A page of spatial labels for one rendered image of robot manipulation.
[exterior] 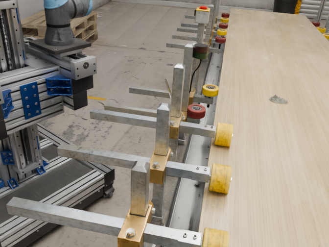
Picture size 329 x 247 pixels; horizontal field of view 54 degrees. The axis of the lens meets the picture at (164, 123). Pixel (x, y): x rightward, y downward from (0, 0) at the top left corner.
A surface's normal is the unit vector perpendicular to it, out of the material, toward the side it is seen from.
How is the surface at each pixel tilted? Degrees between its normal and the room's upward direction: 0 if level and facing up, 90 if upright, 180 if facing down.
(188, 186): 0
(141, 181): 90
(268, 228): 0
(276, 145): 0
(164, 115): 90
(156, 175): 90
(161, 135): 90
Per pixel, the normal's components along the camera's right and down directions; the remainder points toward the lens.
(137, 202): -0.20, 0.47
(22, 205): 0.06, -0.87
